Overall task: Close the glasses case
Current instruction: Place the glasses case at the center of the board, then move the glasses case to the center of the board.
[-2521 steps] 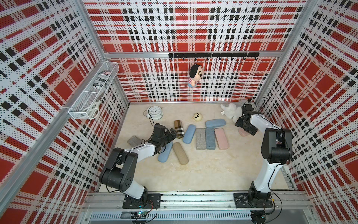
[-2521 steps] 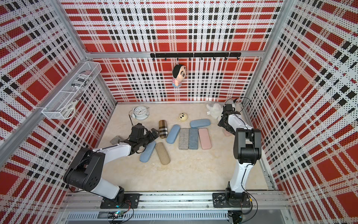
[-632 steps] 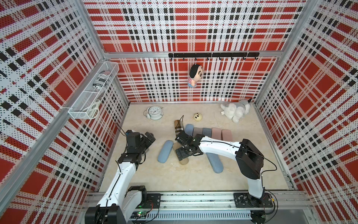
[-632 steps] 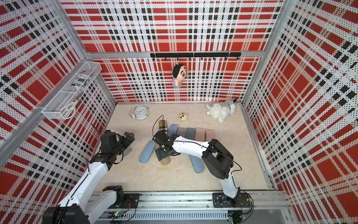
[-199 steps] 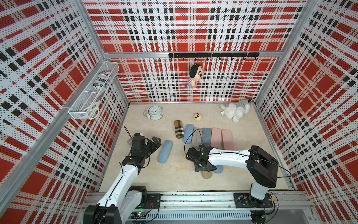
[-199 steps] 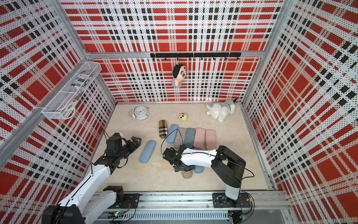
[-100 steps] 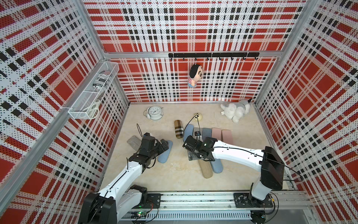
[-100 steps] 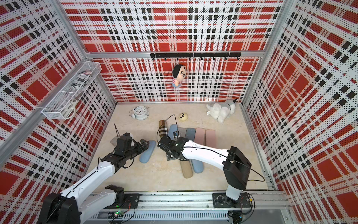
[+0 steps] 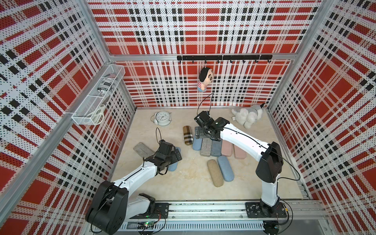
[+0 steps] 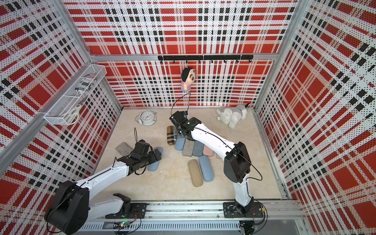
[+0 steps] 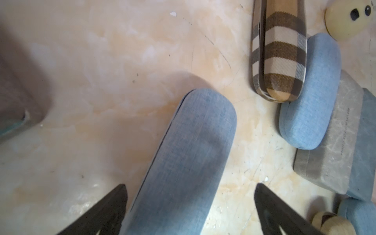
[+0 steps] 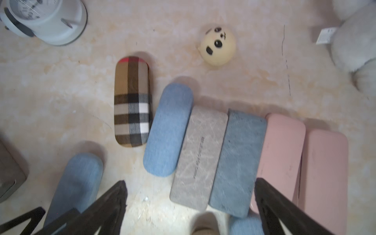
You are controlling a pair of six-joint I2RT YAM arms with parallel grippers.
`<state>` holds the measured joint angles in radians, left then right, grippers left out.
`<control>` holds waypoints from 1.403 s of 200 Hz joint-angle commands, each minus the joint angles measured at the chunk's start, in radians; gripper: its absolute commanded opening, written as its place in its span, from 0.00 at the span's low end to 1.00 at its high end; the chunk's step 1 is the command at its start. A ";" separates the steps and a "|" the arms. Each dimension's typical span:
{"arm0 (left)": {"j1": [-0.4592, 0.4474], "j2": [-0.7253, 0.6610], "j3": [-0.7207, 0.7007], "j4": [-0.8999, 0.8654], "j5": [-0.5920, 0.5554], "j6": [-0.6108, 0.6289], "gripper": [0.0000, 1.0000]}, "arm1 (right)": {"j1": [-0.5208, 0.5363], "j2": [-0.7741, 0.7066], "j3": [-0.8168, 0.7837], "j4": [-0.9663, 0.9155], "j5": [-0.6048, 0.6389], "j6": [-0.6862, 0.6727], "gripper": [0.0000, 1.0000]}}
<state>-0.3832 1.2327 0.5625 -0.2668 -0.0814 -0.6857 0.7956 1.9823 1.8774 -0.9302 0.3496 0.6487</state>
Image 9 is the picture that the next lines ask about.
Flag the grey marble teal-lined case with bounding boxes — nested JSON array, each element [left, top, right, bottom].
[[133, 143, 155, 159]]

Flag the beige case with dark glasses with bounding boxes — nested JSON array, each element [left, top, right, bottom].
[[183, 125, 193, 146]]

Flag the small pink glasses case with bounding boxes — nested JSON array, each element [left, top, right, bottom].
[[234, 145, 247, 160]]

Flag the teal-lined glasses case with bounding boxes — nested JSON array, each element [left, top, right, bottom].
[[200, 138, 212, 157]]

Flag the blue case with pink glasses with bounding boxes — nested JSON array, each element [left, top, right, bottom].
[[217, 156, 235, 182]]

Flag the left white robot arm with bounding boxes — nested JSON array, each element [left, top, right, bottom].
[[85, 140, 182, 235]]

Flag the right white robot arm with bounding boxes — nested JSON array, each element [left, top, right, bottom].
[[194, 111, 284, 208]]

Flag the white plush toy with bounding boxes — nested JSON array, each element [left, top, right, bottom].
[[231, 104, 264, 129]]

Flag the white alarm clock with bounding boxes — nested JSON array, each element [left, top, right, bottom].
[[151, 111, 172, 126]]

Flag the cartoon boy doll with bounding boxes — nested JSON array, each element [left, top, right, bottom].
[[197, 67, 214, 92]]

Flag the small circuit board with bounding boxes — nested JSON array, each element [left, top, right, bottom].
[[126, 221, 155, 230]]

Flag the white scissors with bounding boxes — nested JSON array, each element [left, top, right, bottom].
[[86, 104, 106, 125]]

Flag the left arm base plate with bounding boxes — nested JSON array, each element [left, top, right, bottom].
[[136, 203, 170, 219]]

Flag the black hook rail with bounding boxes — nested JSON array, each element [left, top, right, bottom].
[[177, 54, 273, 62]]

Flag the clear wall shelf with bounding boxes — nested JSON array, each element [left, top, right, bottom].
[[72, 64, 125, 126]]

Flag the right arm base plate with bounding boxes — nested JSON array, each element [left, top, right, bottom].
[[245, 201, 287, 219]]

